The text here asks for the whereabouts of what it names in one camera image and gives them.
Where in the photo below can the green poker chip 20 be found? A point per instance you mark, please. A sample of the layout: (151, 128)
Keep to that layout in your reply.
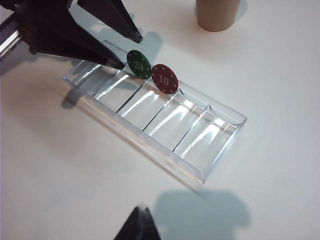
(138, 60)

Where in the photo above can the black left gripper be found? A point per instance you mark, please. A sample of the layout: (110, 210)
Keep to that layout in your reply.
(42, 17)

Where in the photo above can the red poker chip 10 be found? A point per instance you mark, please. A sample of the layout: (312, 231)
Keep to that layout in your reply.
(165, 73)

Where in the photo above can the clear plastic chip tray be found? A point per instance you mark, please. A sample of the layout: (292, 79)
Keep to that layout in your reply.
(195, 135)

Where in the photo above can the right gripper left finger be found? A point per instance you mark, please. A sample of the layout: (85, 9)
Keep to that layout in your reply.
(133, 227)

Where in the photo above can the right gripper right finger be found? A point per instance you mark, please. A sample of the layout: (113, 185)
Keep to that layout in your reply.
(150, 230)

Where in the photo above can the brown paper cup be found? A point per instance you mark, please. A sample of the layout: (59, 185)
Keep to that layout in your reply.
(217, 15)

